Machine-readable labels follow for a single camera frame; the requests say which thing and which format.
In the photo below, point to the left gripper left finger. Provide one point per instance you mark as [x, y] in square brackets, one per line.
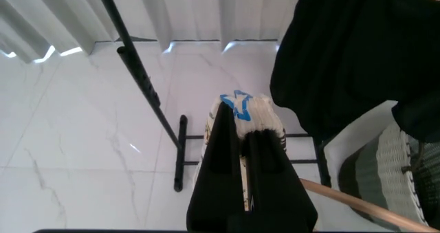
[216, 191]

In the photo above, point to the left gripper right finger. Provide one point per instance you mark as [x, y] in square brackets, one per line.
[278, 198]

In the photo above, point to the cream printed garment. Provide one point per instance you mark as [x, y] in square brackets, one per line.
[258, 112]

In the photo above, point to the black garment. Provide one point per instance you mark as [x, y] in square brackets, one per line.
[343, 54]

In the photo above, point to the white laundry basket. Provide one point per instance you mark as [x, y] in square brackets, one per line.
[392, 164]

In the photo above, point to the black clothes rack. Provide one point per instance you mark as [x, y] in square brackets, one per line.
[137, 68]

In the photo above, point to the white curtain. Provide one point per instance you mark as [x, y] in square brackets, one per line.
[206, 13]

